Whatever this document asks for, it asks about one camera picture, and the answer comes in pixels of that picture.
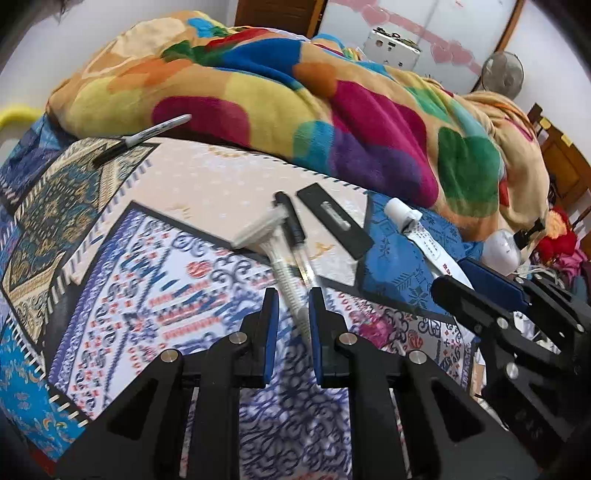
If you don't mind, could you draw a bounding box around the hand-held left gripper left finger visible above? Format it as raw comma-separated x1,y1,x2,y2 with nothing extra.
55,287,280,480

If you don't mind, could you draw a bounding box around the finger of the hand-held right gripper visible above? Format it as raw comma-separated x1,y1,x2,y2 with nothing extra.
430,275,522,367
458,257,591,334

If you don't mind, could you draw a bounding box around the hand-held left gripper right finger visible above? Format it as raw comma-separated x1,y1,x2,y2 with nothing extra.
308,286,541,480

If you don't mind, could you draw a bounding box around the white disposable razor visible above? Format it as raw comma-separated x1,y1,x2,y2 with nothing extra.
230,205,315,343

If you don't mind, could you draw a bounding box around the white bottle with black cap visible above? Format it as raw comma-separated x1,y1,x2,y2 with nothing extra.
482,217,546,278

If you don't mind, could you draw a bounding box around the red plush cloth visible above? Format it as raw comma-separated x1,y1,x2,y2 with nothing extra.
538,208,583,278

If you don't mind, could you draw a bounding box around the white paper roll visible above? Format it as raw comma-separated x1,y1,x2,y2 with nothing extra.
384,198,467,282

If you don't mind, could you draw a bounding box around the black slotted flat plate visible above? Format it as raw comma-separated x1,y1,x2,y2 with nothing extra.
295,185,375,260

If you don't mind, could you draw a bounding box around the clear pen with black cap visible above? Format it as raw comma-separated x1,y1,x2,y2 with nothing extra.
273,191,319,288

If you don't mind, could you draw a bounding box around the blue patchwork bedspread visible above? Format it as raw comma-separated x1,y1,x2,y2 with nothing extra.
0,113,485,480

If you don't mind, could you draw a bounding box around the standing electric fan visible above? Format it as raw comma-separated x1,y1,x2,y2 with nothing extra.
480,51,525,100

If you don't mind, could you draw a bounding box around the colourful fleece blanket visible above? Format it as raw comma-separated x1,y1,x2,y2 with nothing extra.
46,10,550,241

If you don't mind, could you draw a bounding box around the black marker pen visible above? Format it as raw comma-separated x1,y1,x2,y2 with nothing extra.
92,114,192,168

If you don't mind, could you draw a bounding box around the small white cabinet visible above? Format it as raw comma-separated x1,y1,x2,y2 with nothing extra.
362,28,421,70

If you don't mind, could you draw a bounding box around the frosted sliding wardrobe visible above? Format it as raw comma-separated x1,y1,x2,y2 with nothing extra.
318,0,527,93

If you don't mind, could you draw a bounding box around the brown wooden door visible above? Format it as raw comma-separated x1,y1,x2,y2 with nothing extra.
235,0,328,37

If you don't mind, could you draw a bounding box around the yellow foam tube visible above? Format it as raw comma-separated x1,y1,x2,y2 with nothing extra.
0,105,44,133

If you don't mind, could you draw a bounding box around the tangle of cables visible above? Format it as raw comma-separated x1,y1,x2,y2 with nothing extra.
517,263,575,289

